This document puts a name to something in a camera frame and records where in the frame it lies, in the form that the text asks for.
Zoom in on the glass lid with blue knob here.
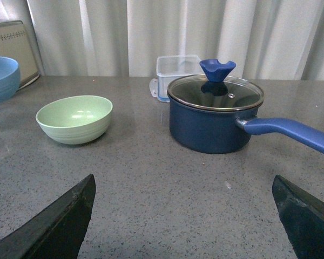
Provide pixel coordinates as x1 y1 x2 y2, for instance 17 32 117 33
167 59 264 112

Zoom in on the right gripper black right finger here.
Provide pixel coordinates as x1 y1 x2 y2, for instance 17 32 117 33
272 175 324 258

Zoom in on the clear plastic food container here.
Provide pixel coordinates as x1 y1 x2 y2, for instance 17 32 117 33
149 54 203 102

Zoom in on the light green plastic bowl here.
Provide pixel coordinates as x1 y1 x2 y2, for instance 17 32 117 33
36 95 113 145

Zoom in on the cream two-slot toaster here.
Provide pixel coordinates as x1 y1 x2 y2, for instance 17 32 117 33
0 19 40 89

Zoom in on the white pleated curtain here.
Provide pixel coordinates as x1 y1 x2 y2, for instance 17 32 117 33
0 1 324 80

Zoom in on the dark blue saucepan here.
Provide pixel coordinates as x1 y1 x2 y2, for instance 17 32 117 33
167 94 324 154

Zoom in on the blue plastic bowl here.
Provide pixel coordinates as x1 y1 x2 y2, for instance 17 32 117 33
0 56 21 103

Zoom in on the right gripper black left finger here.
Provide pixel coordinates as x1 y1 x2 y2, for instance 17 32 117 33
0 174 95 258

